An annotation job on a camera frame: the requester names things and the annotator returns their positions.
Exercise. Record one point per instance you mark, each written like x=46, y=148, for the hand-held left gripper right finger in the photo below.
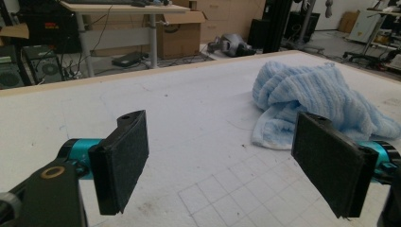
x=327, y=164

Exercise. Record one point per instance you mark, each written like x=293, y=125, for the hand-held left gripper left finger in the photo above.
x=121, y=164

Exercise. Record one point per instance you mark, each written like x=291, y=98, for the light blue striped towel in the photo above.
x=315, y=91

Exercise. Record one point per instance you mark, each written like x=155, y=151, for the white foam mat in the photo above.
x=195, y=110

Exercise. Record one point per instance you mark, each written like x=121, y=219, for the flat black device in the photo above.
x=127, y=59

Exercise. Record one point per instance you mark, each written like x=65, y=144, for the black office chair base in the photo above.
x=372, y=58

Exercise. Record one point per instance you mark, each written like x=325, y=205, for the black computer tower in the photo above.
x=11, y=72
x=44, y=64

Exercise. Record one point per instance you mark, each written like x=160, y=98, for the brown cardboard box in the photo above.
x=178, y=39

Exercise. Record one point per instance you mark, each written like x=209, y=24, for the grey headset device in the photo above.
x=233, y=44

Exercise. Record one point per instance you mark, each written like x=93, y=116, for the black cabinet with orange display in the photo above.
x=50, y=25

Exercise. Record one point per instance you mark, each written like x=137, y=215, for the wooden desk with white legs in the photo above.
x=126, y=8

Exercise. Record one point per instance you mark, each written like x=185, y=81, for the stack of beige boxes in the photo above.
x=227, y=15

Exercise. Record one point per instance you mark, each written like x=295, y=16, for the black metal frame stand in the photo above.
x=279, y=25

